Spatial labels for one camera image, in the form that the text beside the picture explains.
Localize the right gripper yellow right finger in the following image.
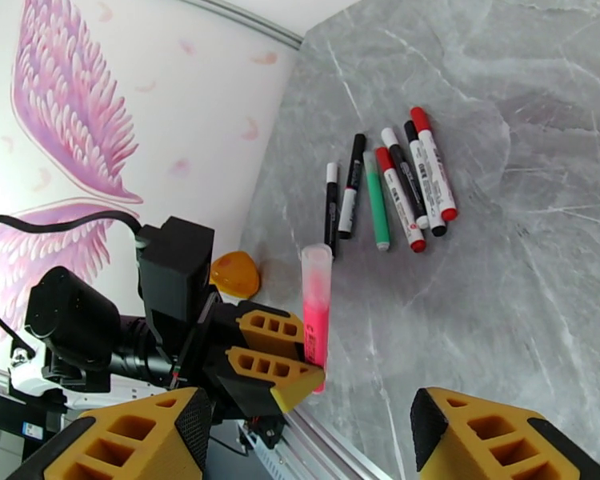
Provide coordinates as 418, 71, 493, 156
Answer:
410, 386, 600, 480

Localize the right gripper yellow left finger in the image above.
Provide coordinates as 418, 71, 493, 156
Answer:
5, 386, 214, 480

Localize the pink highlighter pen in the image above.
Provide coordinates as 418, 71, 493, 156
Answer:
301, 244, 333, 394

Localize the thin black marker pen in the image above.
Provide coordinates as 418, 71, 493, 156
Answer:
325, 162, 340, 261

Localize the slim white black marker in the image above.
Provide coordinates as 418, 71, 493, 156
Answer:
338, 133, 367, 241

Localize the green highlighter pen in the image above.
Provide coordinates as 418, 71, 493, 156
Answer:
362, 150, 393, 253

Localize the slim white red marker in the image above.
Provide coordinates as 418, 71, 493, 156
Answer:
374, 146, 427, 254

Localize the black body marker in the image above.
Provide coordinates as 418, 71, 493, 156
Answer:
380, 126, 430, 230

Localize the thick white black marker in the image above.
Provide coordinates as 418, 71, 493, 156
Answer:
403, 119, 449, 238

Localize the thick white red marker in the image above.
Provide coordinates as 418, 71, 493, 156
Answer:
410, 106, 459, 222

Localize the orange lid white container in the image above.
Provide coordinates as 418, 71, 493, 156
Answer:
210, 250, 261, 298

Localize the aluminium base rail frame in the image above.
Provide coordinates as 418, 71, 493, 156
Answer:
239, 408, 396, 480

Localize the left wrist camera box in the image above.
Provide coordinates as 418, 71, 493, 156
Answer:
138, 215, 216, 340

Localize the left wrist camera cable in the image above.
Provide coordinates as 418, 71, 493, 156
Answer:
0, 209, 146, 357

